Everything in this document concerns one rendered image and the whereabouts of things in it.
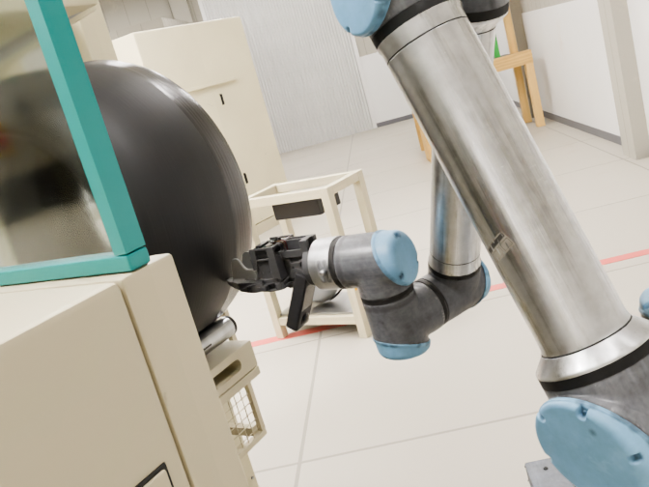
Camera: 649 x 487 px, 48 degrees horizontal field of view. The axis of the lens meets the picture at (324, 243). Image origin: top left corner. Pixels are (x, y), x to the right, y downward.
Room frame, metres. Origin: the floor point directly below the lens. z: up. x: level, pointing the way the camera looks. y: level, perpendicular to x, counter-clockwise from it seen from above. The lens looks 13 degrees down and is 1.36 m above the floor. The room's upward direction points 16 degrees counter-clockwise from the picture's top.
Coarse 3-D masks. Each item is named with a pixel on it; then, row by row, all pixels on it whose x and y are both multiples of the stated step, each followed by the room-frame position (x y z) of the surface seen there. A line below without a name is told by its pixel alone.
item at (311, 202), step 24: (264, 192) 3.93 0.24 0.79; (288, 192) 3.63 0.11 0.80; (312, 192) 3.50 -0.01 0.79; (336, 192) 3.51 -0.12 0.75; (360, 192) 3.70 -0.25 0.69; (288, 216) 3.71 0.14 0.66; (336, 216) 3.46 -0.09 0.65; (288, 312) 3.79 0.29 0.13; (312, 312) 3.68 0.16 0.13; (336, 312) 3.57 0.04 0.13; (360, 312) 3.45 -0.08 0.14; (360, 336) 3.47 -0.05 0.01
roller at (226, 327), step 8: (224, 320) 1.44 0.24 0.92; (232, 320) 1.44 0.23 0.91; (208, 328) 1.41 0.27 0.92; (216, 328) 1.41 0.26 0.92; (224, 328) 1.42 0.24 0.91; (232, 328) 1.43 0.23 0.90; (200, 336) 1.37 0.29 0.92; (208, 336) 1.38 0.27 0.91; (216, 336) 1.39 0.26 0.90; (224, 336) 1.41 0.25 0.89; (208, 344) 1.37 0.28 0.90; (216, 344) 1.39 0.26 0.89; (208, 352) 1.37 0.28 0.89
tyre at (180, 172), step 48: (96, 96) 1.26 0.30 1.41; (144, 96) 1.32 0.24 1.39; (144, 144) 1.22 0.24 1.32; (192, 144) 1.30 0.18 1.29; (144, 192) 1.18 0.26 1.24; (192, 192) 1.24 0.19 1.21; (240, 192) 1.35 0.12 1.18; (144, 240) 1.18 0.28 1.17; (192, 240) 1.22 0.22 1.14; (240, 240) 1.34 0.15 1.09; (192, 288) 1.23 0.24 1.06
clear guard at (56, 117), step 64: (0, 0) 0.48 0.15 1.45; (0, 64) 0.50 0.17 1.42; (64, 64) 0.46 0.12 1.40; (0, 128) 0.51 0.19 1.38; (64, 128) 0.47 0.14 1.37; (0, 192) 0.52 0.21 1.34; (64, 192) 0.49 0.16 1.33; (0, 256) 0.54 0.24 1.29; (64, 256) 0.50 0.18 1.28; (128, 256) 0.46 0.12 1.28
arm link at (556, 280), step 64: (384, 0) 0.86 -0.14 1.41; (448, 0) 0.87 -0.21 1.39; (448, 64) 0.84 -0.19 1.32; (448, 128) 0.84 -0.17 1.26; (512, 128) 0.83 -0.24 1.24; (512, 192) 0.80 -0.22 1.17; (512, 256) 0.80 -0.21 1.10; (576, 256) 0.78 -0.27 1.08; (576, 320) 0.76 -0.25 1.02; (640, 320) 0.78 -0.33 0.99; (576, 384) 0.74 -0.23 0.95; (640, 384) 0.72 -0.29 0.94; (576, 448) 0.74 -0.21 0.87; (640, 448) 0.68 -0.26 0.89
